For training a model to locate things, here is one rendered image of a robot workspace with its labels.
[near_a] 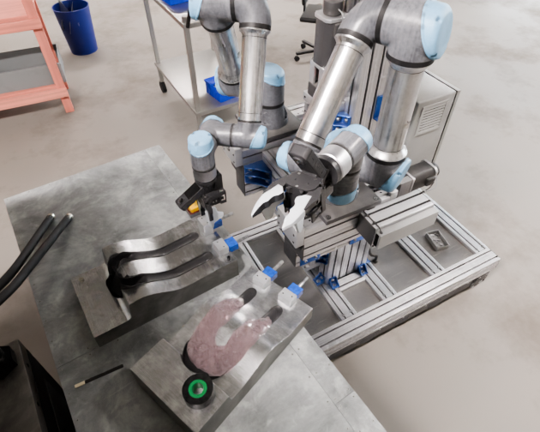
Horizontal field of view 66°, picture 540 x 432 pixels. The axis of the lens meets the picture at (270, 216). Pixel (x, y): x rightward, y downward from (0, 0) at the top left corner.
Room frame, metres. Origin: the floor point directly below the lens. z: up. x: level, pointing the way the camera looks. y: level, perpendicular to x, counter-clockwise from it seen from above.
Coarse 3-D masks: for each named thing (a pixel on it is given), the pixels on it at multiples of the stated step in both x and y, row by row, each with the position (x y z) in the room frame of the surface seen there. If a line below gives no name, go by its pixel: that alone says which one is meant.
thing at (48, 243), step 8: (64, 216) 1.14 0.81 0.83; (72, 216) 1.15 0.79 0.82; (64, 224) 1.09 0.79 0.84; (56, 232) 1.03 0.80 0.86; (48, 240) 0.98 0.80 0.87; (40, 248) 0.94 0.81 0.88; (48, 248) 0.95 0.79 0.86; (32, 256) 0.89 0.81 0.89; (40, 256) 0.90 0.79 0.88; (32, 264) 0.85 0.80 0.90; (24, 272) 0.81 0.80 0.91
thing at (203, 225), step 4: (204, 216) 1.03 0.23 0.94; (224, 216) 1.06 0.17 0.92; (228, 216) 1.06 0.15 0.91; (200, 220) 1.01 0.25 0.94; (204, 220) 1.01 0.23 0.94; (220, 220) 1.03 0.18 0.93; (200, 224) 1.01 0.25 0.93; (204, 224) 1.00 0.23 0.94; (216, 224) 1.01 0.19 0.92; (220, 224) 1.02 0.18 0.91; (200, 228) 1.01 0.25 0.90; (204, 228) 0.99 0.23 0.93; (208, 228) 0.99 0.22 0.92; (212, 228) 1.00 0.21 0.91; (204, 232) 0.98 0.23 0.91; (208, 232) 0.99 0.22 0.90; (212, 232) 1.00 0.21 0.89
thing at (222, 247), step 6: (216, 240) 0.94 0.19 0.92; (222, 240) 0.94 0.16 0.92; (228, 240) 0.95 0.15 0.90; (234, 240) 0.95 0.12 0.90; (240, 240) 0.96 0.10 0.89; (216, 246) 0.91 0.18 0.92; (222, 246) 0.91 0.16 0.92; (228, 246) 0.93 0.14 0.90; (234, 246) 0.93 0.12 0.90; (222, 252) 0.90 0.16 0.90; (228, 252) 0.91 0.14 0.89
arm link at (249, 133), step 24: (240, 0) 1.25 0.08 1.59; (264, 0) 1.28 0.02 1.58; (240, 24) 1.25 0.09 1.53; (264, 24) 1.23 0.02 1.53; (264, 48) 1.22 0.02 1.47; (240, 72) 1.19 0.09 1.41; (264, 72) 1.20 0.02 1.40; (240, 96) 1.15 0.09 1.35; (240, 120) 1.11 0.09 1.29; (240, 144) 1.07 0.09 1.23; (264, 144) 1.07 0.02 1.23
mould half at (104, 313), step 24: (144, 240) 0.96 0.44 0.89; (168, 240) 0.97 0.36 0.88; (144, 264) 0.84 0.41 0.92; (168, 264) 0.86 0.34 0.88; (216, 264) 0.86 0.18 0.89; (96, 288) 0.78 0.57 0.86; (144, 288) 0.73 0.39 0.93; (168, 288) 0.75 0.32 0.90; (192, 288) 0.78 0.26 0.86; (96, 312) 0.69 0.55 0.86; (120, 312) 0.69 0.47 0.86; (144, 312) 0.69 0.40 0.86; (96, 336) 0.61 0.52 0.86; (120, 336) 0.64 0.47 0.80
